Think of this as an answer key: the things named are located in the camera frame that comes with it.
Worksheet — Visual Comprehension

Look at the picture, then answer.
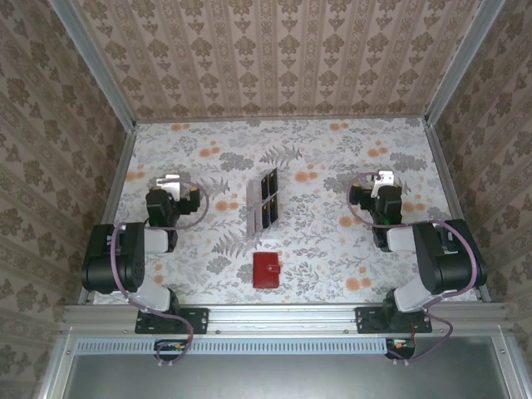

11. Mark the slotted grey cable duct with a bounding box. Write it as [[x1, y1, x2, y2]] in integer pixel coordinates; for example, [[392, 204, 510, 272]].
[[76, 337, 392, 356]]

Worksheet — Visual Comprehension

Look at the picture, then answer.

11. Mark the aluminium frame post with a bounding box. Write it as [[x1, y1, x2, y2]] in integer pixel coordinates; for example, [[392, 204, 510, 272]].
[[48, 0, 138, 131], [423, 0, 506, 126]]

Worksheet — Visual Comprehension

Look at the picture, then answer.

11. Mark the clear acrylic card stand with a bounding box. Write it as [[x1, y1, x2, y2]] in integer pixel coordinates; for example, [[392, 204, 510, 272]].
[[245, 166, 281, 239]]

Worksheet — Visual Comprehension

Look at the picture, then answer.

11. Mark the aluminium mounting rail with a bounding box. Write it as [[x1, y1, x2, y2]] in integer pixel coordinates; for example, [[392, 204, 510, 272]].
[[62, 303, 511, 334]]

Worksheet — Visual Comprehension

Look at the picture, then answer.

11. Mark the grey metal sheet panel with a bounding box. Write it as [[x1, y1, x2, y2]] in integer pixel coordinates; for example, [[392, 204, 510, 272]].
[[39, 332, 527, 399]]

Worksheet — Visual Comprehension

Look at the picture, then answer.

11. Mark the aluminium table side rail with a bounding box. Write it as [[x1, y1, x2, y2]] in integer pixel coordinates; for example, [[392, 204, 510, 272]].
[[77, 122, 137, 304], [422, 120, 492, 303]]

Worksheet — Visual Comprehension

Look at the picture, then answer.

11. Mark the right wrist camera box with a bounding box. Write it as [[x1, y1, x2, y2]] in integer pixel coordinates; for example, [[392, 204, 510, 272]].
[[371, 169, 395, 199]]

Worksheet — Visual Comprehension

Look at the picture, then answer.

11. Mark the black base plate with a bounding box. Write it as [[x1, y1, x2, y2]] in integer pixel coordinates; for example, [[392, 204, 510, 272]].
[[135, 306, 209, 335], [356, 306, 433, 335]]

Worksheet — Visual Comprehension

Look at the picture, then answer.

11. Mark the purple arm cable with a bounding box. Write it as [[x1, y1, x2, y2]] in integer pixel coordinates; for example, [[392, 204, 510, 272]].
[[108, 178, 210, 369], [347, 172, 488, 367]]

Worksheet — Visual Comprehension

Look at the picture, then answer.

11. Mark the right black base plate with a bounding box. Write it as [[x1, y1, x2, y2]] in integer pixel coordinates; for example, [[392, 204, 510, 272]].
[[356, 306, 433, 335]]

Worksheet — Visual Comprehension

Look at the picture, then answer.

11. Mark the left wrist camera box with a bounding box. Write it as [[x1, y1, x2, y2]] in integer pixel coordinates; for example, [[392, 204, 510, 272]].
[[155, 174, 182, 200]]

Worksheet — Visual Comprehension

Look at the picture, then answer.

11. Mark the black connector box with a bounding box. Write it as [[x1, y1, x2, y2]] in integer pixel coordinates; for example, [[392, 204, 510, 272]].
[[384, 337, 416, 361], [154, 338, 189, 362]]

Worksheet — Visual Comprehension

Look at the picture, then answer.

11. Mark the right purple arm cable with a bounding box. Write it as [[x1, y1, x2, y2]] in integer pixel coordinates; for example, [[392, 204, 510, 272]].
[[347, 172, 488, 367]]

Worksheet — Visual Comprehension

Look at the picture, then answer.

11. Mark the red leather card holder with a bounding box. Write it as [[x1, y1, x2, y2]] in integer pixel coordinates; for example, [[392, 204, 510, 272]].
[[252, 251, 282, 289]]

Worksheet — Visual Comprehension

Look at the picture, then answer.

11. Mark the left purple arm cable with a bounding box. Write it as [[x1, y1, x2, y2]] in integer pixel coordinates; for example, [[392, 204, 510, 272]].
[[108, 178, 210, 369]]

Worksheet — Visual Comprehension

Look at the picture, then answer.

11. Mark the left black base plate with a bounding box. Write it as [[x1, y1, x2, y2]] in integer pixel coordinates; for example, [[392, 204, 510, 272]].
[[135, 306, 209, 335]]

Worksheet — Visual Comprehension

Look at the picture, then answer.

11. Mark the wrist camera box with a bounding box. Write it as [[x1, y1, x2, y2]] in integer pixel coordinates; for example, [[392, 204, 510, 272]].
[[371, 169, 395, 199], [155, 174, 182, 200]]

